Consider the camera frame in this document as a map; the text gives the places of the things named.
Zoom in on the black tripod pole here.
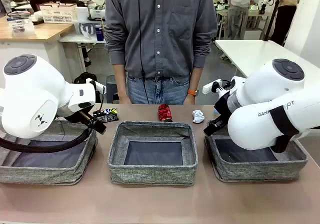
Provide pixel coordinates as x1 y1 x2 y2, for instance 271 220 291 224
264 0 286 41

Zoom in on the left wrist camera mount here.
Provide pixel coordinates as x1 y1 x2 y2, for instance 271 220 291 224
84 78 108 96

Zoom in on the dark blue bottle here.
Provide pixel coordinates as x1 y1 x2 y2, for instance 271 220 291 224
94 25 105 42

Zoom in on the black snack wrapper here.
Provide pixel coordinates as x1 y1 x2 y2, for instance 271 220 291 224
92 107 119 124

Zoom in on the light wooden side table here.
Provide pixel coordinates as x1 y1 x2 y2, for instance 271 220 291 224
0 16 76 84

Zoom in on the bystander in white shirt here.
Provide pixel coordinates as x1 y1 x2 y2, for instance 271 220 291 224
221 0 266 41

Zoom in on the white box with blue logo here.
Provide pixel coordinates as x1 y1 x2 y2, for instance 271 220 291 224
78 21 97 37

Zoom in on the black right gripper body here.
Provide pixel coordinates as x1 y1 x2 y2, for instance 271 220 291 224
213 90 237 121

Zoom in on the grey fabric basket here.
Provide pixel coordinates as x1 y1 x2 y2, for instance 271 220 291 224
107 120 199 186
0 120 98 186
204 127 309 183

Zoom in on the white paper ball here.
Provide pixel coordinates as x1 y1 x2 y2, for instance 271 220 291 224
191 109 207 124

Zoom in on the person in grey shirt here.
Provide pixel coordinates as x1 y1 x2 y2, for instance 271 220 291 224
103 0 219 105

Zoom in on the white plastic crate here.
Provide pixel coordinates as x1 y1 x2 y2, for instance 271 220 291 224
39 3 78 24

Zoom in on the person's left hand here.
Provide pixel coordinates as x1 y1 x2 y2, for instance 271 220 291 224
183 95 197 106

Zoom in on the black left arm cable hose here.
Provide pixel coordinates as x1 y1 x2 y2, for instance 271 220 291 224
0 122 98 154

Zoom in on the person's left forearm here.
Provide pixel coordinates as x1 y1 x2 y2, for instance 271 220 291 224
186 67 202 92

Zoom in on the black backpack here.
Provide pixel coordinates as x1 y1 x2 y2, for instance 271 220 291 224
73 72 99 85

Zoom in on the white cylindrical container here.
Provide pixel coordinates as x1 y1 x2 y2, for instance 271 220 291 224
75 7 89 22

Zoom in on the crushed red soda can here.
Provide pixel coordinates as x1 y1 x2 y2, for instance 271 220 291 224
157 104 174 122

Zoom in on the large white table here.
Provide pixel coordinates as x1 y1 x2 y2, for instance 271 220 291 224
214 40 320 84

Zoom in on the person's right forearm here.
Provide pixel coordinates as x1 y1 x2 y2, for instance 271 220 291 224
111 63 129 100

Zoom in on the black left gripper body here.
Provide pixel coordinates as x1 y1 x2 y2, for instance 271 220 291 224
65 109 100 130

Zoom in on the bystander in beige top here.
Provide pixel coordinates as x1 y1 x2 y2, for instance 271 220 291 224
271 0 301 46

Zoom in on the clear plastic storage box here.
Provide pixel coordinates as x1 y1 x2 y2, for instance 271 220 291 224
7 18 36 37

